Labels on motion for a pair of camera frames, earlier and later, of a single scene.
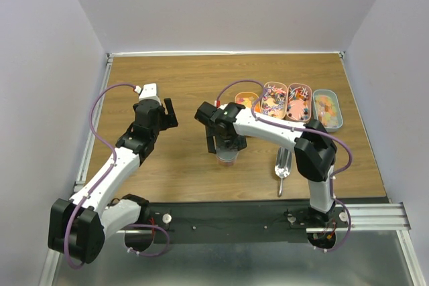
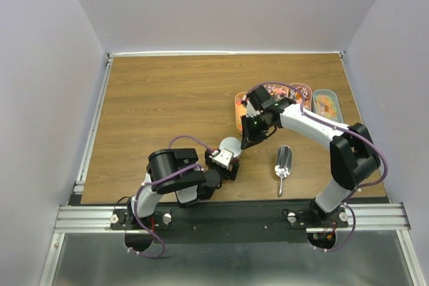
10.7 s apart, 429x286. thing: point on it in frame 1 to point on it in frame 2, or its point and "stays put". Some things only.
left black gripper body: (161, 114) to (210, 164)
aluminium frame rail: (389, 216) stays put
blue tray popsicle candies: (328, 109) stays put
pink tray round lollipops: (299, 105) stays put
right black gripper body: (222, 143) to (255, 124)
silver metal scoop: (283, 165) stays put
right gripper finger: (211, 144) to (248, 139)
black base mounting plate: (273, 222) stays put
